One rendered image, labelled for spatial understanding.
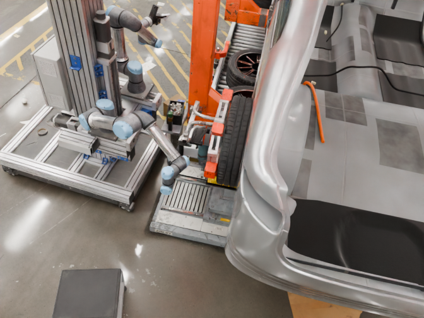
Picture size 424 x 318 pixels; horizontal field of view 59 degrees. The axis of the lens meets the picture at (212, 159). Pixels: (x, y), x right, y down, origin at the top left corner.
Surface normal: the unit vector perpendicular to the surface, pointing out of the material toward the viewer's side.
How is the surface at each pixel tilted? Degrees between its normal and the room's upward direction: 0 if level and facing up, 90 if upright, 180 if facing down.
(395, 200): 20
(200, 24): 90
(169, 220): 0
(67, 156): 0
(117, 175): 0
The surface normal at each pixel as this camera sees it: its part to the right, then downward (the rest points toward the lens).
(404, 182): 0.01, -0.35
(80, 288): 0.09, -0.66
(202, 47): -0.19, 0.72
